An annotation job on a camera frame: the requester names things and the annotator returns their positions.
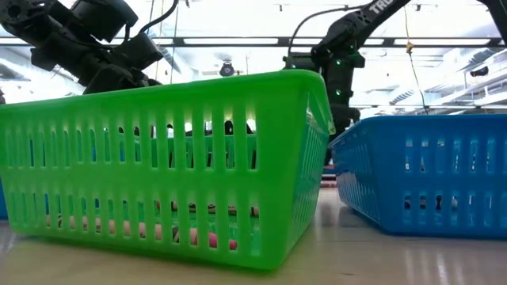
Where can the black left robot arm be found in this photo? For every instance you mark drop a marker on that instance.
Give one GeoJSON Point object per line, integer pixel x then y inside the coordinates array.
{"type": "Point", "coordinates": [20, 16]}

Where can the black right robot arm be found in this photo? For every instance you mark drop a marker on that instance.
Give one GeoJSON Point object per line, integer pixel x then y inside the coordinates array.
{"type": "Point", "coordinates": [356, 23]}

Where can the black overhead beam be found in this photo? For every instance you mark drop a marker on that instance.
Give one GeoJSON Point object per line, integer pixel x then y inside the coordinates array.
{"type": "Point", "coordinates": [283, 40]}

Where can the distant blue white shelf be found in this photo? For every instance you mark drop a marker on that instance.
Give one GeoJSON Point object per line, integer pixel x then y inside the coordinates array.
{"type": "Point", "coordinates": [328, 171]}

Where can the dark background object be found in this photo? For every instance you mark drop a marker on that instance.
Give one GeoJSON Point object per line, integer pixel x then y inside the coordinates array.
{"type": "Point", "coordinates": [1, 97]}

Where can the green plastic basket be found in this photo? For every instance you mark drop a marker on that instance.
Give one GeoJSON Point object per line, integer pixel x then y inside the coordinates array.
{"type": "Point", "coordinates": [158, 182]}

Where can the blue plastic basket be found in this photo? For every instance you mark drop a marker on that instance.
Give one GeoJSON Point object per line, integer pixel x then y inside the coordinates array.
{"type": "Point", "coordinates": [2, 206]}
{"type": "Point", "coordinates": [435, 178]}

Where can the black ceiling device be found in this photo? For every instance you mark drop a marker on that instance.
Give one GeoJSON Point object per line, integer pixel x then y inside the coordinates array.
{"type": "Point", "coordinates": [479, 71]}

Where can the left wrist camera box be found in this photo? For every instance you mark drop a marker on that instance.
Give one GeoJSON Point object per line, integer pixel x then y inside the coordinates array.
{"type": "Point", "coordinates": [103, 16]}

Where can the black overhead camera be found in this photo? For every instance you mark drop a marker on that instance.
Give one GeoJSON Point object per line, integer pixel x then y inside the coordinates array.
{"type": "Point", "coordinates": [227, 69]}

